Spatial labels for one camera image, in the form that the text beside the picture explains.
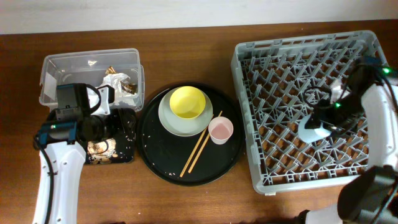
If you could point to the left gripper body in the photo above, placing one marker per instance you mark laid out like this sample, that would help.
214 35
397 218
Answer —
118 125

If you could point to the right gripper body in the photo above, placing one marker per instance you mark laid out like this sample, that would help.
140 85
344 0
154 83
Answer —
341 119

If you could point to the white paper waste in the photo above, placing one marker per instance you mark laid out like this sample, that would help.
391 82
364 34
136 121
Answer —
123 91

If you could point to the food scraps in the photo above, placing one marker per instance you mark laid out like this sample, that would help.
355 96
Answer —
101 152

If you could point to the blue cup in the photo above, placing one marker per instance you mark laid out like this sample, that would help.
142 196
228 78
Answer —
309 135

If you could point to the yellow bowl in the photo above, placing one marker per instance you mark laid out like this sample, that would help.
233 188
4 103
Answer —
187 102

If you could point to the pink cup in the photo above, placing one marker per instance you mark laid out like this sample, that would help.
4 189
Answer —
220 130

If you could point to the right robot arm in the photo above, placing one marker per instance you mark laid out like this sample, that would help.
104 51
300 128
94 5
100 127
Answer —
371 91

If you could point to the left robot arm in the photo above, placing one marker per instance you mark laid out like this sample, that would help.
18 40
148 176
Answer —
57 197

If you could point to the clear plastic waste bin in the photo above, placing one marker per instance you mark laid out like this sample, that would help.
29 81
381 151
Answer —
87 67

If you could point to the grey dishwasher rack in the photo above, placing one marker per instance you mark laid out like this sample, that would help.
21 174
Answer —
277 82

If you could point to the black rectangular tray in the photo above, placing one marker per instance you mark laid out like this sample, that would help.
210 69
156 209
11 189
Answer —
65 142

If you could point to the round black serving tray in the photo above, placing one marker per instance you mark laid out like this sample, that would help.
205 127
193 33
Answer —
165 154

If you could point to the grey round plate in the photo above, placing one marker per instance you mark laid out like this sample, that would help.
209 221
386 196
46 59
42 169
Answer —
183 127

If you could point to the left wooden chopstick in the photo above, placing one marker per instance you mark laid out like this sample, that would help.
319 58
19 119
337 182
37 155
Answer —
192 153

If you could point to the wooden chopstick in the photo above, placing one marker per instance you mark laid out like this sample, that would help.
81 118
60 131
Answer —
192 153
202 146

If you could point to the right wooden chopstick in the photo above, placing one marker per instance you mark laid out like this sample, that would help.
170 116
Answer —
202 146

